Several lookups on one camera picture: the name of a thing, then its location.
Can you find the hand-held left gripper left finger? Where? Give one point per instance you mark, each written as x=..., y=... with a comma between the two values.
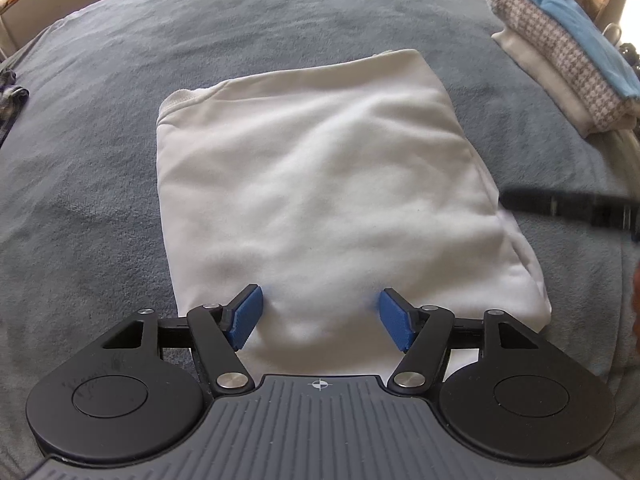
x=247, y=316

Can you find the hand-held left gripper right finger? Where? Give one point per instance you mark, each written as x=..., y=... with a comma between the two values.
x=395, y=317

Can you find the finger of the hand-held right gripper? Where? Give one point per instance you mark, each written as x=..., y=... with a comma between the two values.
x=545, y=202

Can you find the white sweatshirt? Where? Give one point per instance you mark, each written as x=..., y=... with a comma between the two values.
x=325, y=185

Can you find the white folded garment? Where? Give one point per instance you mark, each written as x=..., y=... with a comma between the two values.
x=540, y=70

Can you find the light blue folded shirt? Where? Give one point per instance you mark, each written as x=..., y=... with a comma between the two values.
x=575, y=20

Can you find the grey bed blanket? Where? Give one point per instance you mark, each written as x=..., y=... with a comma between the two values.
x=125, y=85

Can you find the plaid shirt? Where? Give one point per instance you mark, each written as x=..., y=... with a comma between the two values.
x=9, y=100

